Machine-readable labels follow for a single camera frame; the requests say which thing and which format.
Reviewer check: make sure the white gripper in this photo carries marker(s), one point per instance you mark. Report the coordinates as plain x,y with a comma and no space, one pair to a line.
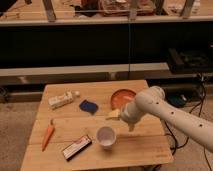
131,113

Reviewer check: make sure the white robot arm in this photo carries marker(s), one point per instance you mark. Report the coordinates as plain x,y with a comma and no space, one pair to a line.
152,101

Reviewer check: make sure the orange ceramic bowl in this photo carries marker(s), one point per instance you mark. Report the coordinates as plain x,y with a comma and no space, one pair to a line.
121,97

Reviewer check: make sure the white ceramic cup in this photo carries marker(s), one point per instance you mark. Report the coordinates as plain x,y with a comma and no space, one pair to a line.
106,137

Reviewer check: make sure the wooden table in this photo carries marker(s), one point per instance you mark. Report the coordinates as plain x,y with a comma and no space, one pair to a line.
146,145

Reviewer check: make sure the black power adapter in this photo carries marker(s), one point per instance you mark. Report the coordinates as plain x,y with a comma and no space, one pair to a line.
177,100

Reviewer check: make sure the orange toy carrot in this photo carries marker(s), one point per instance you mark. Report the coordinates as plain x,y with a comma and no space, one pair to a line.
49,132

